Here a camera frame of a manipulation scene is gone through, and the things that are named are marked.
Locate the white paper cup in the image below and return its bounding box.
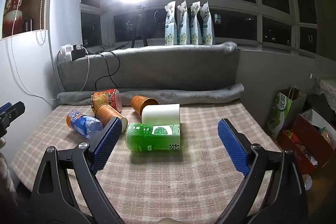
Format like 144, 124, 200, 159
142, 104, 180, 126

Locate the blue orange Arctic Ocean cup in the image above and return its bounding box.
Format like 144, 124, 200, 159
66, 110, 103, 139

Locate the brown paper cup near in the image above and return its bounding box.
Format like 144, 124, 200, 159
95, 104, 128, 132

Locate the brown paper cup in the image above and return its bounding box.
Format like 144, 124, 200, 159
131, 95, 159, 117
95, 104, 128, 132

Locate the orange red noodle cup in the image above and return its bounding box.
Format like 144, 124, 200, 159
91, 89, 122, 113

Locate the green drink cup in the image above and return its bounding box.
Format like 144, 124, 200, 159
125, 123, 181, 152

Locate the brown paper cup far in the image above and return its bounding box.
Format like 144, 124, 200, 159
131, 95, 159, 117

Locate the red cardboard box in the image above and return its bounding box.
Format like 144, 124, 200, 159
277, 109, 335, 174

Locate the white power strip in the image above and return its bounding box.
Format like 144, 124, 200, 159
60, 44, 77, 62

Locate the black power adapter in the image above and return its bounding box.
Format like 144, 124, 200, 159
71, 45, 86, 61

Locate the checkered beige table cloth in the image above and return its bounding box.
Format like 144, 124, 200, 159
11, 101, 280, 223

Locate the red white vase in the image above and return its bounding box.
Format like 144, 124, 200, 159
2, 0, 23, 38

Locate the green paper shopping bag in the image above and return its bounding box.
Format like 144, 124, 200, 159
266, 86, 307, 139

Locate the black tripod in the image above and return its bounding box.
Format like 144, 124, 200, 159
131, 4, 148, 48

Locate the grey cushion backrest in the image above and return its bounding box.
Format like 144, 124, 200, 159
58, 42, 240, 92

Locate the white green pouch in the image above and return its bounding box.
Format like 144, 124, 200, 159
165, 1, 177, 46
178, 1, 190, 45
200, 2, 215, 46
190, 1, 202, 45

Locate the white cable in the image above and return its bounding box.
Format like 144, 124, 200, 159
10, 0, 91, 101

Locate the black cable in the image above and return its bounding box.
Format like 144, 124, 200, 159
84, 45, 121, 90

